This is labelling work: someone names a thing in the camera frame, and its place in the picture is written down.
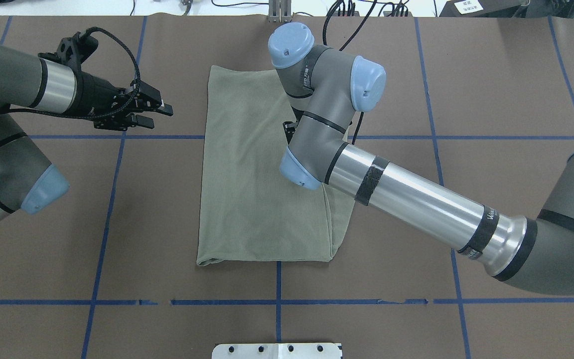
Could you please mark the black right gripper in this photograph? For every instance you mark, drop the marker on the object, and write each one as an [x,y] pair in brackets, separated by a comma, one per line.
[288,128]

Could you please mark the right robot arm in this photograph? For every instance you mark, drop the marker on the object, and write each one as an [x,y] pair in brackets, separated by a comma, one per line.
[326,89]

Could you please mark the aluminium frame post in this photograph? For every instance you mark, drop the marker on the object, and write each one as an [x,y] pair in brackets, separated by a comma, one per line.
[279,11]

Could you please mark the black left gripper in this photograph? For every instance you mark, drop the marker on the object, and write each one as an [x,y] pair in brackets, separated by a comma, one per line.
[96,93]

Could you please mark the olive green long-sleeve shirt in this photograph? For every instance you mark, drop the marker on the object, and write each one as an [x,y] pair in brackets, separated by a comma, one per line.
[248,210]

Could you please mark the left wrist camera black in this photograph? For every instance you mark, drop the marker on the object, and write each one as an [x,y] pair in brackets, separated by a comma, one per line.
[73,51]

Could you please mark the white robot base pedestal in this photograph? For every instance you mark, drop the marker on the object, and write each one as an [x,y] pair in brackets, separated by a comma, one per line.
[278,351]

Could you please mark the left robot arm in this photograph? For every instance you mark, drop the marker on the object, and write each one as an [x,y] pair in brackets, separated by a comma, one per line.
[54,84]

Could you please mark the black cable hub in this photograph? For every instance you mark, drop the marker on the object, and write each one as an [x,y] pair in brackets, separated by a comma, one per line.
[394,9]

